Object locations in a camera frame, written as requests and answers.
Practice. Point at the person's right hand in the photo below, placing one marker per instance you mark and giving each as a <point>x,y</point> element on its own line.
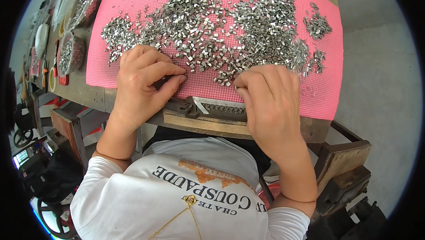
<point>275,107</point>

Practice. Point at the person's left hand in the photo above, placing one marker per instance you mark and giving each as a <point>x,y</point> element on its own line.
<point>136,84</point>

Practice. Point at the pink textured mat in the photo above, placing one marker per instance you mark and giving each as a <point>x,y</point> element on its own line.
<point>225,90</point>

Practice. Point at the white tape strip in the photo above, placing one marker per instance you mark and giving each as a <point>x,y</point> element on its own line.
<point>200,104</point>

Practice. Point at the small red box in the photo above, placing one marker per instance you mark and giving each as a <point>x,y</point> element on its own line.
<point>63,80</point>

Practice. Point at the clear tub of metal parts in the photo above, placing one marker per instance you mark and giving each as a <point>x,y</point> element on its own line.
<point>81,7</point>
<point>69,54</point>

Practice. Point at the wooden block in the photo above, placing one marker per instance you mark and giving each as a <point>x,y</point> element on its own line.
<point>202,125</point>

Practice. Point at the wooden stool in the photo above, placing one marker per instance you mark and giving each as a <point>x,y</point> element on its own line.
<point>73,133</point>

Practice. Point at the yellow tape roll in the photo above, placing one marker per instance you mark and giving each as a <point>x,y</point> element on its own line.
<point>52,80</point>

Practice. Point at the pile of small metal parts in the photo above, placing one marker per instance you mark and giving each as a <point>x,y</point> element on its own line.
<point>206,24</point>

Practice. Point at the dark wooden machine stand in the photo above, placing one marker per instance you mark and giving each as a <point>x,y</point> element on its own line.
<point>342,180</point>

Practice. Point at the black machine with handwheel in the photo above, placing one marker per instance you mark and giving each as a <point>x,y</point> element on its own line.
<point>23,123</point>

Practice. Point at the person's body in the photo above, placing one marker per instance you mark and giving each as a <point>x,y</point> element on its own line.
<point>186,193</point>

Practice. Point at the black handwheel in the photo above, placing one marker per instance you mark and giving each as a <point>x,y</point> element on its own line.
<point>54,218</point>

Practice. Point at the dark metal jig rail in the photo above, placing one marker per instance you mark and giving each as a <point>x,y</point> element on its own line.
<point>219,108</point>

